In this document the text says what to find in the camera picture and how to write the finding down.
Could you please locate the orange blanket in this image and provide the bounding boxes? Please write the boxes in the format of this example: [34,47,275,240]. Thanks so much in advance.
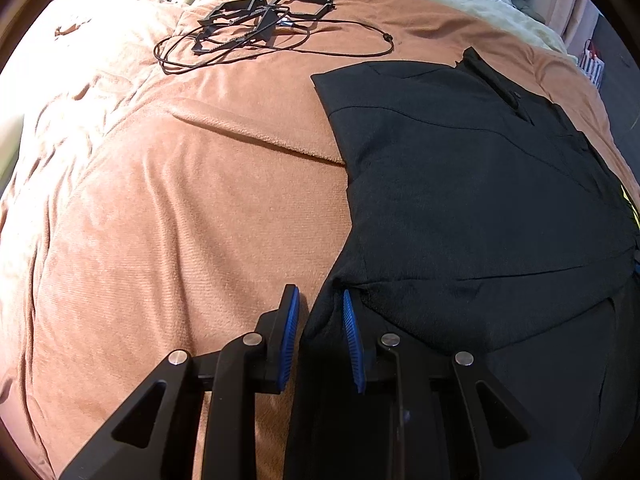
[0,0,626,480]

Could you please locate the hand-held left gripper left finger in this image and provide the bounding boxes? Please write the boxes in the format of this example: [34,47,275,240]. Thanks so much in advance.
[60,284,301,480]

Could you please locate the black cable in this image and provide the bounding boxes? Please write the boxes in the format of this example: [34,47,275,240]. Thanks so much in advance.
[154,7,394,75]

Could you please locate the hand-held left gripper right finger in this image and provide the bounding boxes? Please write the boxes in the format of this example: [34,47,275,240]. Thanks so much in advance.
[341,289,583,480]

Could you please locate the black garment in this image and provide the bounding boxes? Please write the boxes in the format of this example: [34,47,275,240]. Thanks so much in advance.
[287,47,640,480]

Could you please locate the pink curtain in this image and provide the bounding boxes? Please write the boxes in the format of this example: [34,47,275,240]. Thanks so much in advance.
[545,0,596,51]

